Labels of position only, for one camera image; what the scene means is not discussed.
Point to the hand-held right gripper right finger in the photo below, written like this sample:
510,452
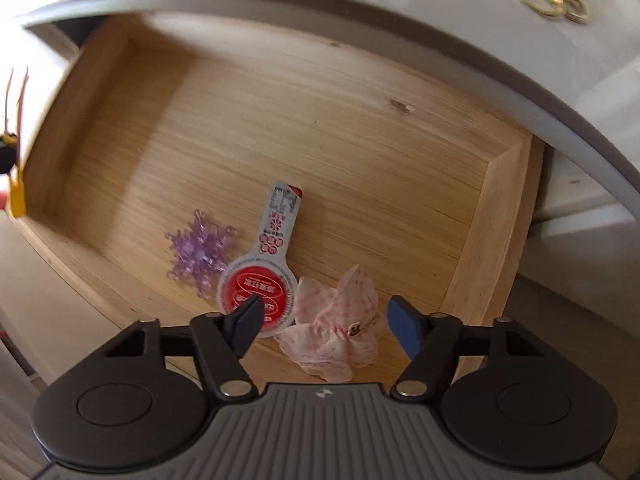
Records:
406,327

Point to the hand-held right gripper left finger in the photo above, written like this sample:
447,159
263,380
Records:
247,322

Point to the purple snowflake ornament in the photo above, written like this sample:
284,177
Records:
197,255

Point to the red and white sauce packet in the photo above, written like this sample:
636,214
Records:
272,225

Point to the wide white-fronted wooden drawer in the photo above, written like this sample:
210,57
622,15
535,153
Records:
300,135

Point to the yellow tasselled charm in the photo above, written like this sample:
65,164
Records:
17,195

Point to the white coffee table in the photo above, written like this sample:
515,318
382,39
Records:
590,145

